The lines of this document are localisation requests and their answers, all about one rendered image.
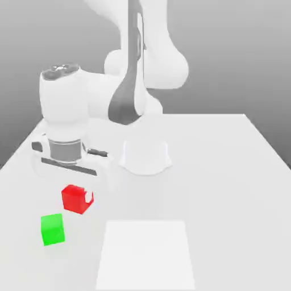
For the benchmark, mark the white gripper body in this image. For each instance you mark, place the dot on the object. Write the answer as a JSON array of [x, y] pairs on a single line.
[[68, 167]]

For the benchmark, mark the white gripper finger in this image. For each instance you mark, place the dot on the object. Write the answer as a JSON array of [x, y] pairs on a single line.
[[89, 196]]

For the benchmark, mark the small red cube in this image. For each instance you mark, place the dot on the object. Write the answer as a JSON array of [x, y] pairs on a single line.
[[74, 200]]

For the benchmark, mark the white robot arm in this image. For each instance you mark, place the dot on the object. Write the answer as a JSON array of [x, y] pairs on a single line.
[[66, 100]]

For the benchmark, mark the small green cube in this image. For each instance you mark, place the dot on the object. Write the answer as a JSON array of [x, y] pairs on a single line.
[[52, 229]]

